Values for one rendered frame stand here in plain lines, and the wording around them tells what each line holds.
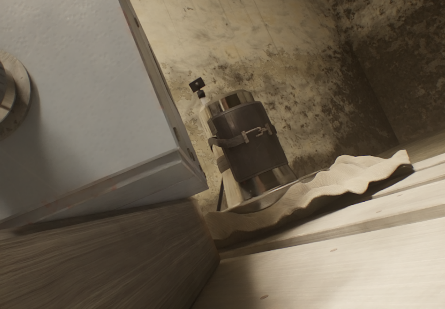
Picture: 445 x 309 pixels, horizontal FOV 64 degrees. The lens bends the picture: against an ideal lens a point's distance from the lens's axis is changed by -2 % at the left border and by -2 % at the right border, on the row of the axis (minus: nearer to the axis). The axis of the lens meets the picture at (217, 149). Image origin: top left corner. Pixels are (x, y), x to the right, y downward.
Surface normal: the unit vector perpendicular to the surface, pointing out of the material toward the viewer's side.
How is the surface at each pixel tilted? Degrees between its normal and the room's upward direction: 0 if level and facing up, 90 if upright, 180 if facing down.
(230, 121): 90
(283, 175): 78
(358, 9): 90
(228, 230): 65
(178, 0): 90
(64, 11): 90
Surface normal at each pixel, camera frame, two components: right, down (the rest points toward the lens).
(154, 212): 0.91, -0.40
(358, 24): -0.77, 0.23
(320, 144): 0.51, -0.33
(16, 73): -0.02, -0.14
